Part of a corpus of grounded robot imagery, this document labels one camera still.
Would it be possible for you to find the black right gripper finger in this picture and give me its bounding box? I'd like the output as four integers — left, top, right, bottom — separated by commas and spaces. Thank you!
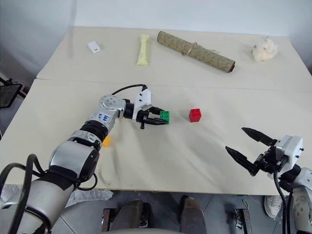
225, 145, 257, 175
241, 127, 278, 147

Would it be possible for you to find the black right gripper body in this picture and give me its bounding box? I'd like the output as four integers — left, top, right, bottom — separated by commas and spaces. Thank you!
249, 145, 289, 176

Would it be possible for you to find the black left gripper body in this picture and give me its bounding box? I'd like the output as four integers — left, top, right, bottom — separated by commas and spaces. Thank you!
136, 106, 157, 130

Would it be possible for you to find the green toy cube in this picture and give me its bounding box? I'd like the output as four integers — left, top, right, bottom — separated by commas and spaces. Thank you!
159, 110, 171, 125

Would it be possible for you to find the red toy cube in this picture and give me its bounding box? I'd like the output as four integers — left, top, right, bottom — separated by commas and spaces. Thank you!
189, 108, 203, 122

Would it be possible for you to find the white sneaker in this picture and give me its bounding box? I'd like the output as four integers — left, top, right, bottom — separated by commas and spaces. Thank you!
263, 195, 284, 218

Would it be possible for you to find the pale yellow snack packet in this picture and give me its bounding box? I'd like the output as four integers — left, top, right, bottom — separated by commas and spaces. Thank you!
136, 34, 151, 67

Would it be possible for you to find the dark rounded brown shape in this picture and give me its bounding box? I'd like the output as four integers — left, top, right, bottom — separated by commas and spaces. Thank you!
179, 195, 207, 234
114, 199, 145, 230

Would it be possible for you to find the small white box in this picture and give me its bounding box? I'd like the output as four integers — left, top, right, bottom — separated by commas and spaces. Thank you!
86, 41, 101, 54

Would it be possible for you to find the white fluffy cotton bundle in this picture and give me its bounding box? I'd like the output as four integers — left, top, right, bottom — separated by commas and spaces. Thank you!
251, 36, 279, 63

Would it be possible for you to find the pale grey robot torso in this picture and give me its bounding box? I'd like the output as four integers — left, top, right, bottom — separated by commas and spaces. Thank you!
107, 226, 182, 234

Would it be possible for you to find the black mesh chair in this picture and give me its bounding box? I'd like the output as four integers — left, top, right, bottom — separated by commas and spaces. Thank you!
0, 77, 23, 109

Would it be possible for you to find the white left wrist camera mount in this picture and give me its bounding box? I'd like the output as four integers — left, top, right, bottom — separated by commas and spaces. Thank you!
132, 89, 153, 121

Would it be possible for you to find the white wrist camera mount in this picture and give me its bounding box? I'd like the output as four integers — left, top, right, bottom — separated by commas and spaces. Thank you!
267, 134, 305, 180
132, 89, 153, 121

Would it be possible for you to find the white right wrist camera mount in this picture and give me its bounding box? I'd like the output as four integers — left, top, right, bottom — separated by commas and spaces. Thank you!
267, 134, 305, 180

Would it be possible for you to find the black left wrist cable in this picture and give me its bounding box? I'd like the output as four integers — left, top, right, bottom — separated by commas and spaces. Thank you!
111, 84, 148, 96

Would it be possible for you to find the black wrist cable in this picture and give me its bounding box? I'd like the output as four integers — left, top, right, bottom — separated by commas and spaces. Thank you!
111, 84, 148, 96
273, 168, 294, 234

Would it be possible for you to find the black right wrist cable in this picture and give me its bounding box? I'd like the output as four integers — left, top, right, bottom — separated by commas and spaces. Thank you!
273, 168, 294, 234

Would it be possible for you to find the rolled bamboo mat with string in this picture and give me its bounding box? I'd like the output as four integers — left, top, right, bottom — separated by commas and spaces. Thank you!
156, 30, 236, 73

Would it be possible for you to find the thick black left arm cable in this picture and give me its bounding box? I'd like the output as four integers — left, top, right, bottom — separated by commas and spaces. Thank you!
0, 153, 98, 234

